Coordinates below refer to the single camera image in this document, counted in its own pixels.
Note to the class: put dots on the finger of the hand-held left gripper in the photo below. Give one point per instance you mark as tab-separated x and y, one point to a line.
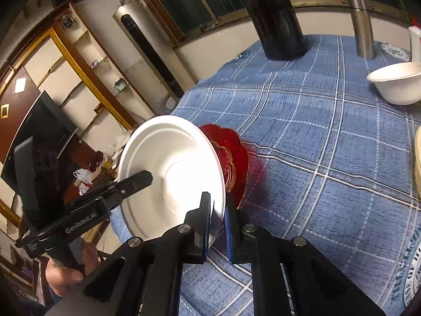
131	184

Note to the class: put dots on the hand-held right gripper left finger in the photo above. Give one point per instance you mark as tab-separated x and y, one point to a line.
206	227

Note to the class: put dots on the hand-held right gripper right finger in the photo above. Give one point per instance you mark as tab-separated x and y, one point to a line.
231	237

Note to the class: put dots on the white deep plate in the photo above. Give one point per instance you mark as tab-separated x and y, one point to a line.
171	158

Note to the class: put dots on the red glass plate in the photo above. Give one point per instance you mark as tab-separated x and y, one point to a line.
232	148

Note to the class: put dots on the white bowl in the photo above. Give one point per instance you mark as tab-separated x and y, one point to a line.
394	85

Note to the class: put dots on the person's left hand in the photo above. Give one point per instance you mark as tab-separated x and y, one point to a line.
65	278

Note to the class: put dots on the dark red bag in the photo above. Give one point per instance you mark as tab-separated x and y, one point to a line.
97	163

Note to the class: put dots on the white plastic bag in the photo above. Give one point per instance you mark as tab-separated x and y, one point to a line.
83	175
120	144

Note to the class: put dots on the black television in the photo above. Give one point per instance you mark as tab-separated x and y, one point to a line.
42	121

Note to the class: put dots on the silver tower air conditioner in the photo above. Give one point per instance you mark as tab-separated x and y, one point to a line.
156	42

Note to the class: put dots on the hanging ornament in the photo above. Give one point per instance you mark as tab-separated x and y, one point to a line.
67	19

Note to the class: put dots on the black thermos jug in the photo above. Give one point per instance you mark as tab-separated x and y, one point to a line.
276	26

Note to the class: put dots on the steel thermos bottle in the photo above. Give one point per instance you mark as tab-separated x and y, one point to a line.
363	29

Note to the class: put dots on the white liquor bottle red cap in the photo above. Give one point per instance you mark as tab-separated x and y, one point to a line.
415	44

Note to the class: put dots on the white wall socket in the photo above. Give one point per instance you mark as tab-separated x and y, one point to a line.
169	102

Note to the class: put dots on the white wall shelf gold frame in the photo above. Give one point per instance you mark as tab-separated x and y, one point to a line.
82	56

